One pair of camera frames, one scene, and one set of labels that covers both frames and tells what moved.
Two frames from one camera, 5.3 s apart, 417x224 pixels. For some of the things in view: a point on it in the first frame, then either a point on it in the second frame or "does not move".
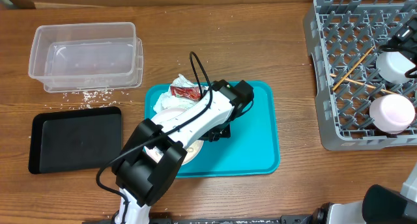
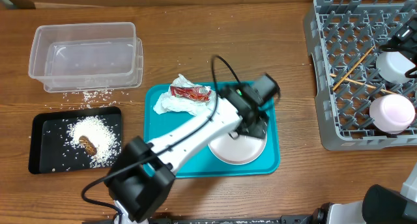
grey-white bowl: (393, 66) does not move
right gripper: (404, 40) does not move
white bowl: (391, 113) does not move
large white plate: (192, 152) to (240, 151)
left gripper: (226, 131) to (260, 128)
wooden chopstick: (355, 66) does not move
